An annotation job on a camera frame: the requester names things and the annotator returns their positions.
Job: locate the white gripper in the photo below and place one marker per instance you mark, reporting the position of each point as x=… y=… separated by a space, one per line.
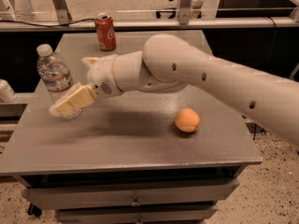
x=100 y=76

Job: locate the clear plastic water bottle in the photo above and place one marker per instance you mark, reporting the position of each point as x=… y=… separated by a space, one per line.
x=54 y=72

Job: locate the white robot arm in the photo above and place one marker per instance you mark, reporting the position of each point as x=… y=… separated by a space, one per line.
x=167 y=63

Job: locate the red soda can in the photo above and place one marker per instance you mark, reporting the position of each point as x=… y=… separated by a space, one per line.
x=105 y=31

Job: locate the white canister at left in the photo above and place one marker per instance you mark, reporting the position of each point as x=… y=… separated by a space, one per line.
x=7 y=94

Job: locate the grey drawer cabinet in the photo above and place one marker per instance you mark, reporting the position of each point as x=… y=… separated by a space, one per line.
x=124 y=161

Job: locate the orange fruit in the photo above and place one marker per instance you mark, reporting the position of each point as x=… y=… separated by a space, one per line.
x=187 y=120

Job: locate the metal rail frame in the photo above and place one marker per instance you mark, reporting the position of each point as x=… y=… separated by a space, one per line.
x=78 y=15

